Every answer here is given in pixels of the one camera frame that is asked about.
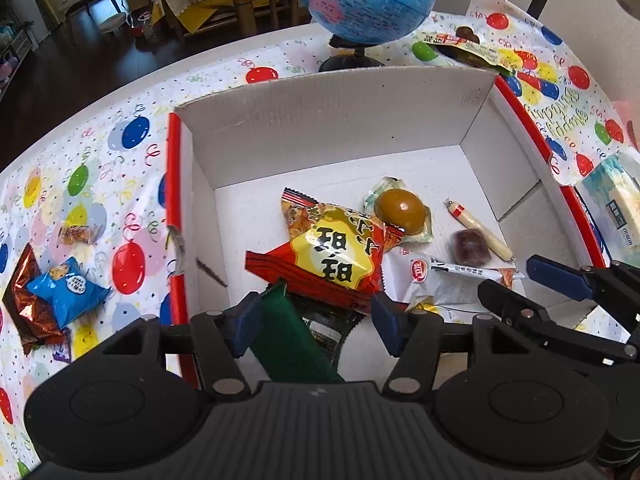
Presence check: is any purple candy packet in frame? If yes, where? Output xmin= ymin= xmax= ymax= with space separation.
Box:
xmin=52 ymin=327 xmax=72 ymax=364

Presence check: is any tissue pack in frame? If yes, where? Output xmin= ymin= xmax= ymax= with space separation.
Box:
xmin=576 ymin=148 xmax=640 ymax=266

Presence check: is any green snack packet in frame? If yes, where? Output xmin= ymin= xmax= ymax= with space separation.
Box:
xmin=250 ymin=282 xmax=344 ymax=384

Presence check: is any blue cookie packet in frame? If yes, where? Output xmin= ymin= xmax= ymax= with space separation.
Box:
xmin=26 ymin=257 xmax=111 ymax=328

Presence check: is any small round stool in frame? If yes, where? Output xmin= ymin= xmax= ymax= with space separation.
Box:
xmin=99 ymin=12 xmax=127 ymax=34

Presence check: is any wooden dining chair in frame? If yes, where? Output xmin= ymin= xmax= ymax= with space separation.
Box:
xmin=231 ymin=0 xmax=312 ymax=39

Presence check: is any sausage stick snack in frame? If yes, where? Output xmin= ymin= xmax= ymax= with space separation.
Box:
xmin=445 ymin=198 xmax=514 ymax=262

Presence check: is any white silver snack bag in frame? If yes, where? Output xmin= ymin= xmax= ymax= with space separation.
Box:
xmin=382 ymin=247 xmax=525 ymax=323

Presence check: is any black snack packet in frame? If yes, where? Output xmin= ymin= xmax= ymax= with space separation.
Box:
xmin=297 ymin=307 xmax=363 ymax=370

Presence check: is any red cardboard box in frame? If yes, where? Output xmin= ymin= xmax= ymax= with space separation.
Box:
xmin=164 ymin=65 xmax=609 ymax=391

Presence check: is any brown foil snack bag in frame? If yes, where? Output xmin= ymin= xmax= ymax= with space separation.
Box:
xmin=2 ymin=243 xmax=65 ymax=356

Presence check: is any yellow snack packet by globe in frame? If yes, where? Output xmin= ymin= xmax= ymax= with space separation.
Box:
xmin=423 ymin=26 xmax=523 ymax=75

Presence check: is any red yellow chip bag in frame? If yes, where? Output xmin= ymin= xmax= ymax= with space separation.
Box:
xmin=245 ymin=188 xmax=404 ymax=314

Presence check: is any small orange snack packet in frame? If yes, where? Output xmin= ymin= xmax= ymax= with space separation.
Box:
xmin=56 ymin=224 xmax=103 ymax=246

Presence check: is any braised egg clear packet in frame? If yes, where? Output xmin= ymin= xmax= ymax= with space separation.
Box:
xmin=362 ymin=177 xmax=433 ymax=252

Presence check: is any dark plum candy packet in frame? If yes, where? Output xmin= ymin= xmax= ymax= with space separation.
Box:
xmin=451 ymin=229 xmax=491 ymax=266

